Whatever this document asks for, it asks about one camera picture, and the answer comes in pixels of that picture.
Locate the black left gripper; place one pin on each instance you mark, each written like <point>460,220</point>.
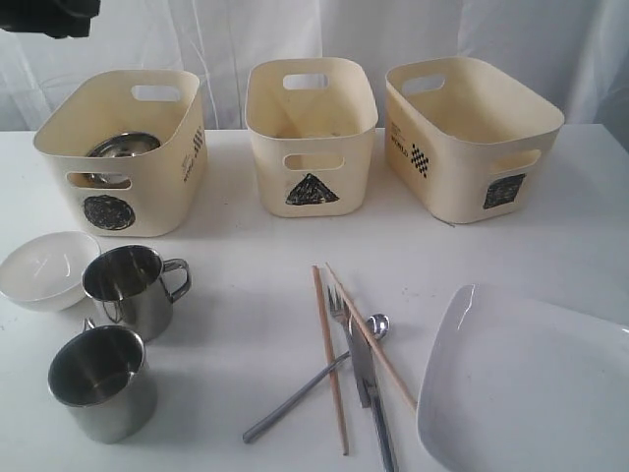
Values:
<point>54,18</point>

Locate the steel bowl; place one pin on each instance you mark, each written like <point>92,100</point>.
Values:
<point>127,144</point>

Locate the cream bin circle mark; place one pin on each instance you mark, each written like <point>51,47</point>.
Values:
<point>143,195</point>

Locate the white ceramic bowl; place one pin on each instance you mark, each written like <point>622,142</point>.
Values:
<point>45,274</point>

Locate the steel mug with handle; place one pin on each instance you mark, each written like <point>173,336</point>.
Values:
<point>134,286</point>

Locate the wooden chopstick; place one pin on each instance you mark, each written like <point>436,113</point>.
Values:
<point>330,357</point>
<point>410,400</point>

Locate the steel mug front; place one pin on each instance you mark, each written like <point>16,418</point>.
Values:
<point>102,377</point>

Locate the steel spoon grey handle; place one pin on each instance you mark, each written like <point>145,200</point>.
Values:
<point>379,325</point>

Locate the cream bin triangle mark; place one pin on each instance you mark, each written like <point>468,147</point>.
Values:
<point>311,123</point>

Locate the cream bin square mark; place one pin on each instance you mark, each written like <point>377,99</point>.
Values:
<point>466,138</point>

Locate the white square plate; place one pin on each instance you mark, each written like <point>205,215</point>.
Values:
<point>517,384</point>

